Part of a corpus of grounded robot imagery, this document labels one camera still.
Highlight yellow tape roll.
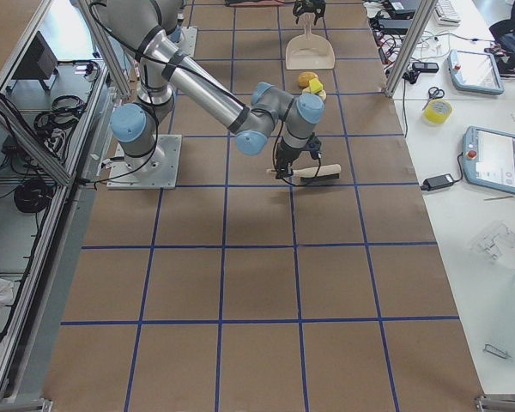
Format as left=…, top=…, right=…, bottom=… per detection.
left=422, top=99, right=452, bottom=125

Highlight teach pendant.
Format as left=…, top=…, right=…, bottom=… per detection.
left=462, top=126, right=515, bottom=195
left=447, top=49, right=505, bottom=95

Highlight upper teach pendant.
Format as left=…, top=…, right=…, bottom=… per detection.
left=447, top=49, right=505, bottom=95

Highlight pale fruit peel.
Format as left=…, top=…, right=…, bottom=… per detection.
left=301, top=88, right=327, bottom=101

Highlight black power adapter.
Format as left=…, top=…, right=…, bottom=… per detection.
left=421, top=173, right=455, bottom=191

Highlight brown potato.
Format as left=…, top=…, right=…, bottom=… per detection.
left=297, top=71, right=318, bottom=88

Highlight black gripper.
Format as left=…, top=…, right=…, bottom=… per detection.
left=293, top=0, right=326, bottom=15
left=274, top=132, right=322, bottom=179

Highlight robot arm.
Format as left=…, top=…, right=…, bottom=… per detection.
left=88, top=1, right=324, bottom=179

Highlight lower teach pendant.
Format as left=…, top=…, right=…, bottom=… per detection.
left=462, top=126, right=515, bottom=195

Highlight black scissors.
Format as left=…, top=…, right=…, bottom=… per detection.
left=423, top=86, right=445, bottom=109

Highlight beige hand brush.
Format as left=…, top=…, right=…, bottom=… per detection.
left=266, top=164, right=342, bottom=185

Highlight yellow green sponge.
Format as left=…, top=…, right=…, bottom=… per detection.
left=308, top=78, right=324, bottom=91

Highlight beige plastic dustpan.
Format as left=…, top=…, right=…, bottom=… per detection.
left=285, top=20, right=336, bottom=70

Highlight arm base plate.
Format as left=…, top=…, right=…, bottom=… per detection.
left=106, top=134, right=182, bottom=190

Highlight aluminium frame post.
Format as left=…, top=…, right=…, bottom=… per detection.
left=385, top=0, right=436, bottom=98

